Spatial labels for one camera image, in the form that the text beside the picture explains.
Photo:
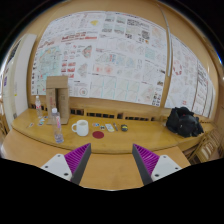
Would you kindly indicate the small bottle behind box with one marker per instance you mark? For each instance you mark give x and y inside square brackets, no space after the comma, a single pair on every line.
[38,107]

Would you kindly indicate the dark pen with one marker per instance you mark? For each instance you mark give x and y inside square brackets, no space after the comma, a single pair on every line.
[115,126]

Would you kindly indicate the right wall paper posters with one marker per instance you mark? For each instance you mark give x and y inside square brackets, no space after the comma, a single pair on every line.
[190,84]

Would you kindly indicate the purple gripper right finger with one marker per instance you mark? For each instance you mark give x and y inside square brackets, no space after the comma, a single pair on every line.
[151,166]

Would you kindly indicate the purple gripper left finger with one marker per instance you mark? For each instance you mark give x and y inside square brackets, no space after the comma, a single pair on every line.
[71,166]

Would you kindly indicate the small items near box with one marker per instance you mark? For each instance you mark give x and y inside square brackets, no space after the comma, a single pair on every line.
[39,122]

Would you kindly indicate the black yellow tape measure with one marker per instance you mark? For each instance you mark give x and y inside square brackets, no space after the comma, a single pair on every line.
[124,127]

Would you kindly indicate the white ceramic mug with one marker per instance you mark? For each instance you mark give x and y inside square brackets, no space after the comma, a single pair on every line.
[81,128]

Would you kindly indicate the wall of paper posters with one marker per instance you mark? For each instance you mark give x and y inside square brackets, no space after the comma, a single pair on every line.
[104,55]

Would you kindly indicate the brown cardboard box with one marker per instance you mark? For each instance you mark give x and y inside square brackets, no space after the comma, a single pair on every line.
[57,96]

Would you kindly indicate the black backpack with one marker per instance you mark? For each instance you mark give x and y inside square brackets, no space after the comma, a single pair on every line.
[183,122]

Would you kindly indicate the red round coaster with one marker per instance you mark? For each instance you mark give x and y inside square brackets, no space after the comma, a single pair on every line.
[98,134]

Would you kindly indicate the wooden chair right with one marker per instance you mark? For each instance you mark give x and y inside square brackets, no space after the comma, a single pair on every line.
[210,148]

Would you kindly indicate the white card on table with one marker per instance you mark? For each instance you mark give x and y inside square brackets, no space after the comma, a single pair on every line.
[109,127]

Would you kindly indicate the small blue sticker items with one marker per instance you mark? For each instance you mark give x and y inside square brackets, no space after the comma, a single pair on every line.
[102,127]

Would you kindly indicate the clear plastic water bottle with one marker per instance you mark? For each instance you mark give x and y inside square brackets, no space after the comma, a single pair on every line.
[56,124]

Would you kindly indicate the white door left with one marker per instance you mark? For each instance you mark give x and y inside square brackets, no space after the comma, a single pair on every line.
[15,78]

